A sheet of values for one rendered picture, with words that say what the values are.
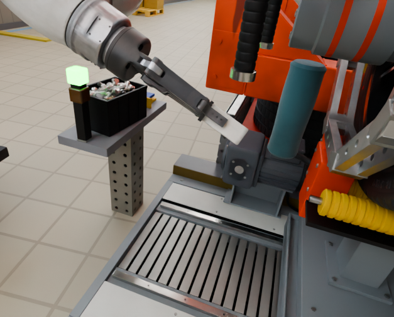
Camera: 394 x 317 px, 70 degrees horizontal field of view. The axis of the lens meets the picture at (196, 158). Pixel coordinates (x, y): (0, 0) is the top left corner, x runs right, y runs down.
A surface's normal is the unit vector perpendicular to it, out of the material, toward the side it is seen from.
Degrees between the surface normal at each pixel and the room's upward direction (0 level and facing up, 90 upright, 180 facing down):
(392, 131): 90
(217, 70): 90
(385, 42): 109
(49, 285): 0
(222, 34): 90
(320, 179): 90
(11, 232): 0
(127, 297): 0
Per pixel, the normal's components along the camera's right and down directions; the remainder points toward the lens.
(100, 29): 0.02, 0.08
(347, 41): -0.32, 0.80
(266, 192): -0.31, 0.48
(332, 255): 0.11, -0.84
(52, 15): 0.04, 0.58
